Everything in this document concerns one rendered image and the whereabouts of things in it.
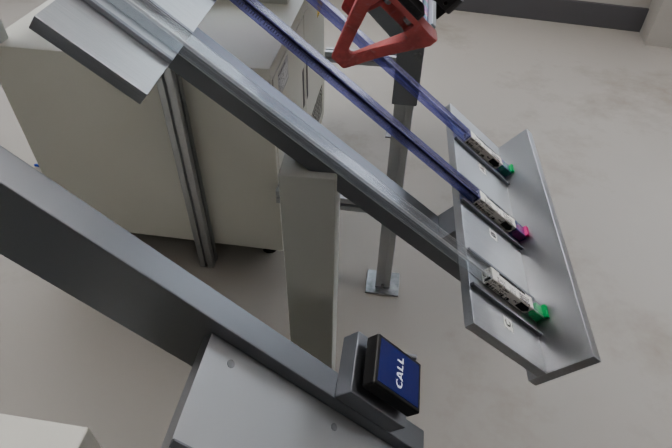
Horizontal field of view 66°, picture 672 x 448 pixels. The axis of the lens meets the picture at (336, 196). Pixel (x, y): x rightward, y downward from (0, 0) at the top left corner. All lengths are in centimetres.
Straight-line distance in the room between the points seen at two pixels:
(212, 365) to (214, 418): 3
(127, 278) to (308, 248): 30
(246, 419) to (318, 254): 29
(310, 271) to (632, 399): 100
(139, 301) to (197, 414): 8
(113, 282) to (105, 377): 107
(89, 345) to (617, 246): 150
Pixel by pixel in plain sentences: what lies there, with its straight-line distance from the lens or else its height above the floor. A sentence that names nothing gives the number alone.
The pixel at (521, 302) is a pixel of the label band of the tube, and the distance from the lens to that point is 52.
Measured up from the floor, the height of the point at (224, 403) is 84.
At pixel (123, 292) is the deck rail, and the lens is 35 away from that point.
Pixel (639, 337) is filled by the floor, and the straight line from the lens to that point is 158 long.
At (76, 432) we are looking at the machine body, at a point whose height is 62.
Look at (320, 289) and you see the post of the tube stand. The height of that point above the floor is 63.
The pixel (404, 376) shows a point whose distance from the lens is 40.
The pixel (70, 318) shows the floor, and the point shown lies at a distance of 154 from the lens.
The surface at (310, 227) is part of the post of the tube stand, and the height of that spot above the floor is 74.
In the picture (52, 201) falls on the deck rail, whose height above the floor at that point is 95.
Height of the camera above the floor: 114
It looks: 42 degrees down
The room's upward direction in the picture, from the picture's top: 1 degrees clockwise
